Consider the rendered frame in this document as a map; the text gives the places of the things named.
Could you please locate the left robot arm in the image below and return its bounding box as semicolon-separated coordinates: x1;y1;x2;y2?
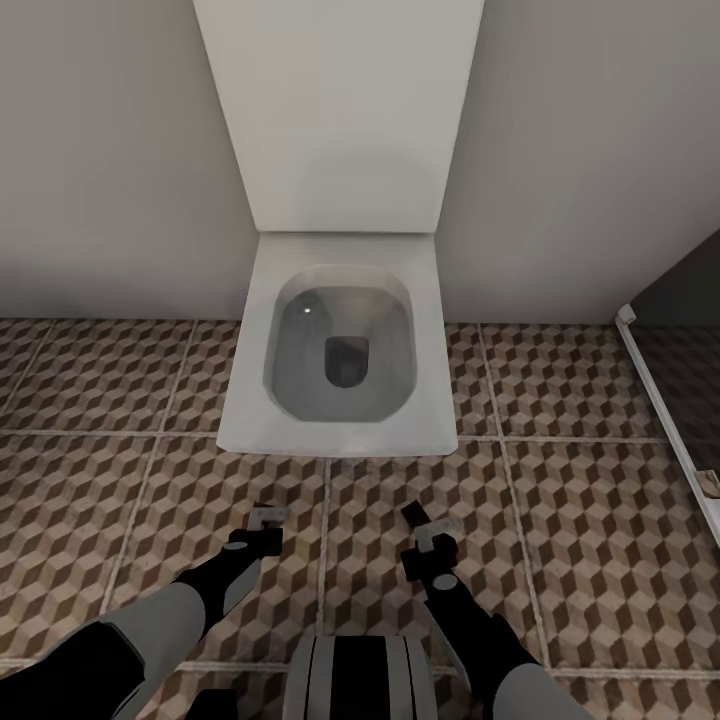
0;505;292;720

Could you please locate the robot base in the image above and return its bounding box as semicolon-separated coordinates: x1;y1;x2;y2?
185;689;490;720

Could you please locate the mousetrap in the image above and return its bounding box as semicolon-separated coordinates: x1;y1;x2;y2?
401;501;431;531

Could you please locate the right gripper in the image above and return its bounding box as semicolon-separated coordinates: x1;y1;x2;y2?
400;535;458;581

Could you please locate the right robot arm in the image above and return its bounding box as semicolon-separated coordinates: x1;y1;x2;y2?
400;517;597;720

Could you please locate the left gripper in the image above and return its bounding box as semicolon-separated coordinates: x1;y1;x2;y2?
230;526;283;557

